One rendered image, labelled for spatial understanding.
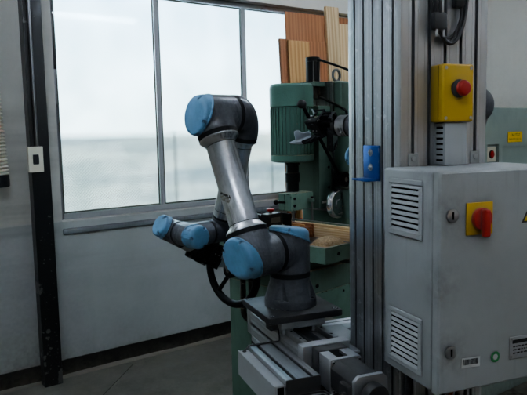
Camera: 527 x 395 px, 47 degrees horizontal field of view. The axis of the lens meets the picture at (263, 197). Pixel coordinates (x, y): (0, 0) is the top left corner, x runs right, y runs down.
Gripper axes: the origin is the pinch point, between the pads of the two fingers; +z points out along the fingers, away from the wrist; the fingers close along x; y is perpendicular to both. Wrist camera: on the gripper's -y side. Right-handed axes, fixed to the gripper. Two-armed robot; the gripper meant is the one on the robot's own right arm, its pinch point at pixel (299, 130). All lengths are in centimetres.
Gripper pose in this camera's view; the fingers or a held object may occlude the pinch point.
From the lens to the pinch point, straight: 233.3
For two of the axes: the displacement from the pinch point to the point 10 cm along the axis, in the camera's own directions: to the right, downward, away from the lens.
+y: -4.8, -6.9, -5.4
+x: -5.3, 7.2, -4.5
